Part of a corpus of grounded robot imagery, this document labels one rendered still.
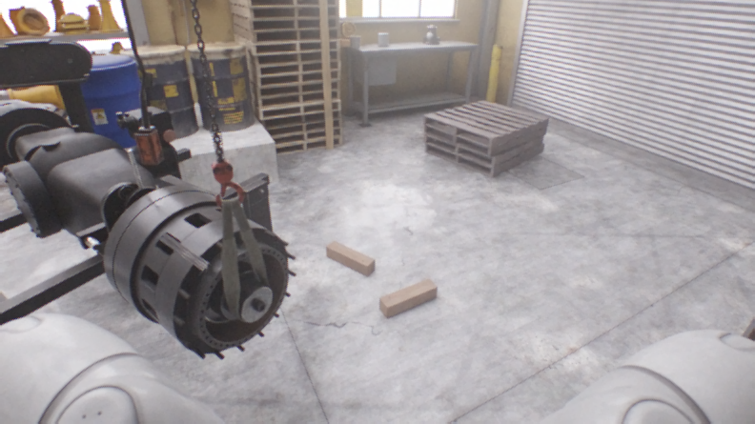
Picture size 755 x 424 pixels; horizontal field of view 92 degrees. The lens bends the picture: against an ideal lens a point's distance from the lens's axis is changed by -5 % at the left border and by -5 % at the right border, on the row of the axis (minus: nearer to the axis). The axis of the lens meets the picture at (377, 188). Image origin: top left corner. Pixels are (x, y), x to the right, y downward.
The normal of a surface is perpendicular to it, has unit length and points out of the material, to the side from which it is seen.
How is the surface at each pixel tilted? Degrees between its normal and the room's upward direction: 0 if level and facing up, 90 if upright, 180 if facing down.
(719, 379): 10
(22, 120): 90
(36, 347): 2
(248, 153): 90
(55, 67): 90
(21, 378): 25
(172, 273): 47
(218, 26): 90
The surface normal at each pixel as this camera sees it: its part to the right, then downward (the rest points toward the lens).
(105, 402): 0.01, -0.57
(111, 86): 0.66, 0.36
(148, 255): -0.42, -0.33
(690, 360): -0.07, -0.96
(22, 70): 0.46, 0.42
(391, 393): 0.02, -0.88
